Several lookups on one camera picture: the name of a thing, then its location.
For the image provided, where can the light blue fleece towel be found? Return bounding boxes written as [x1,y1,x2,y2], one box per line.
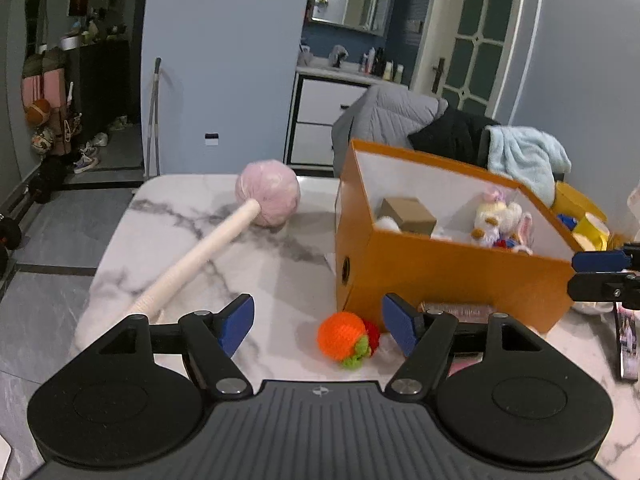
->
[486,125,572,196]

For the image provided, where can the orange cardboard box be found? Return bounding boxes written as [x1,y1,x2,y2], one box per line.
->
[334,139,585,335]

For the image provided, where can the wavy wall mirror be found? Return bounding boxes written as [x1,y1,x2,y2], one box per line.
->
[22,0,53,56]

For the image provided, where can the black smartphone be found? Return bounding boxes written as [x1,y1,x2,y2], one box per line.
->
[614,302,640,381]

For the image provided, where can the dark printed card box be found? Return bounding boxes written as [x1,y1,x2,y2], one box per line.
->
[417,301,493,324]

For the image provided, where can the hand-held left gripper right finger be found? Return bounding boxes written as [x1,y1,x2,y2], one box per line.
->
[381,292,546,399]

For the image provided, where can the crocheted rabbit doll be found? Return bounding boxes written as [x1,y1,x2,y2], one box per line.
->
[470,186,535,256]

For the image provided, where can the gold gift box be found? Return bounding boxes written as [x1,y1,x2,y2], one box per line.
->
[381,197,438,236]

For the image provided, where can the grey metal pole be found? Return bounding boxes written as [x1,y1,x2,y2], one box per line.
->
[142,57,163,178]

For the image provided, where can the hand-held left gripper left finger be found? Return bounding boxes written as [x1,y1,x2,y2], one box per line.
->
[97,294,256,397]

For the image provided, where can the orange red crocheted fruit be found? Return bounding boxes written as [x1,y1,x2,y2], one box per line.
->
[317,311,381,370]

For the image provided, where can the black cabinet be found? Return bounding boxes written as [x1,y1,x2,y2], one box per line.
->
[60,40,133,136]

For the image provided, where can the black dumbbell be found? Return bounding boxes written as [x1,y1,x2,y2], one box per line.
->
[27,160,66,203]
[0,212,23,281]

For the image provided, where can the grey quilted jacket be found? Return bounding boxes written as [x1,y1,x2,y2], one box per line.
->
[331,84,449,167]

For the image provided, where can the orange basketball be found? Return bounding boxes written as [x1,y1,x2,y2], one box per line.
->
[25,98,52,127]

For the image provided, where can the pink bag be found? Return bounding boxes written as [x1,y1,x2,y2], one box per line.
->
[20,67,68,111]

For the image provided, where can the pink massage hammer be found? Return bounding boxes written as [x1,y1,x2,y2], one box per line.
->
[127,159,302,321]

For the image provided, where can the white vanity cabinet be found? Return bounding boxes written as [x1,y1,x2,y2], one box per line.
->
[285,71,416,166]

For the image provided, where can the row of toiletry bottles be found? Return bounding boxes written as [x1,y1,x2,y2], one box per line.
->
[357,46,407,83]

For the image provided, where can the patterned ball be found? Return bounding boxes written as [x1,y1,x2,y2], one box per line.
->
[31,127,55,153]

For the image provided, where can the yellow mug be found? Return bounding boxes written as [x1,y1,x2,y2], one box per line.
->
[570,211,612,252]

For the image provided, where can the white glass panel door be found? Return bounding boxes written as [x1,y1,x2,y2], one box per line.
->
[415,0,541,126]

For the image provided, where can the white black sneakers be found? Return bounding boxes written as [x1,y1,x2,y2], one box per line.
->
[72,142,101,175]

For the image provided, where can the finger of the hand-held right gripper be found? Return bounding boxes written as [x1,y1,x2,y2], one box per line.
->
[571,242,640,272]
[566,271,640,307]

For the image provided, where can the yellow bowl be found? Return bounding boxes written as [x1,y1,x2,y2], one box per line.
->
[550,180,608,221]

